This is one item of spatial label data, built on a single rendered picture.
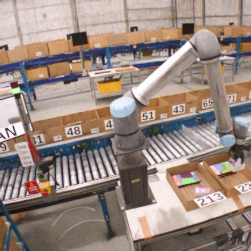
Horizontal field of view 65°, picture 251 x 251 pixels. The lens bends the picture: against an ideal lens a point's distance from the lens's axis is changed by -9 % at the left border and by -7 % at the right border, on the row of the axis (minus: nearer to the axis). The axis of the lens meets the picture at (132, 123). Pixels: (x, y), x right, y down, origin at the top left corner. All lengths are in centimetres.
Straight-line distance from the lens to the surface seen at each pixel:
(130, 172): 139
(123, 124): 122
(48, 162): 159
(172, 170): 175
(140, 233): 142
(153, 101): 263
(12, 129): 167
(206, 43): 113
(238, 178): 184
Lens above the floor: 189
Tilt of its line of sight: 25 degrees down
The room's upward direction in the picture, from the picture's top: 5 degrees counter-clockwise
